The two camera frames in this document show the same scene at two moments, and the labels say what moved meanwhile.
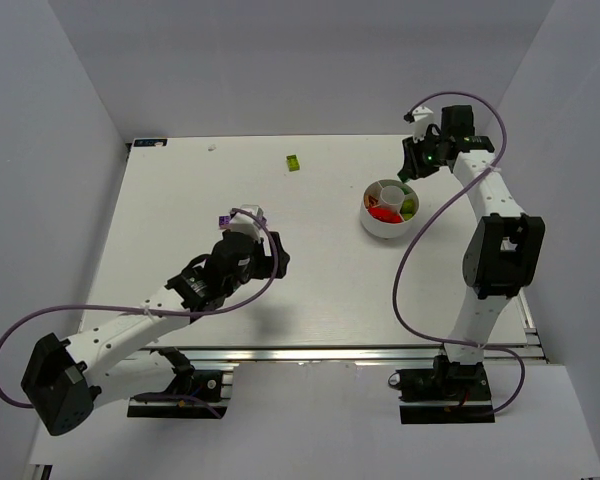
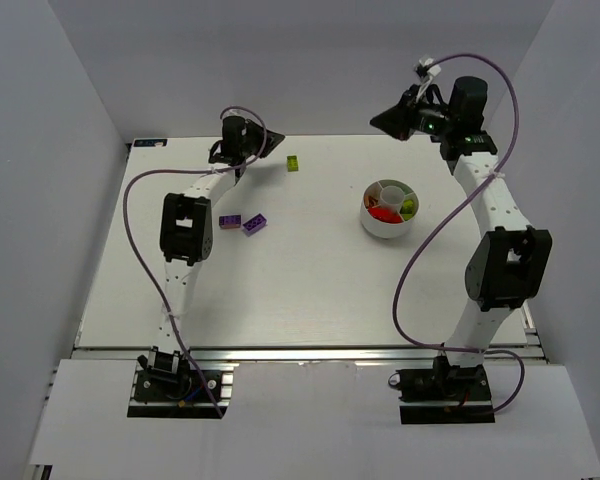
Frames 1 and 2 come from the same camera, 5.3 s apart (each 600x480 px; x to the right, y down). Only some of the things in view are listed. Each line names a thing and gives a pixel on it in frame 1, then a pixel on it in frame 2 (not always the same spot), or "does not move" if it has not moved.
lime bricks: [408, 208] does not move
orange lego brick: [370, 201] does not move
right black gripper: [413, 156] → [409, 116]
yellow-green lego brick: [293, 162] does not move
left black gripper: [271, 248] → [255, 141]
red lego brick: [385, 214] does not move
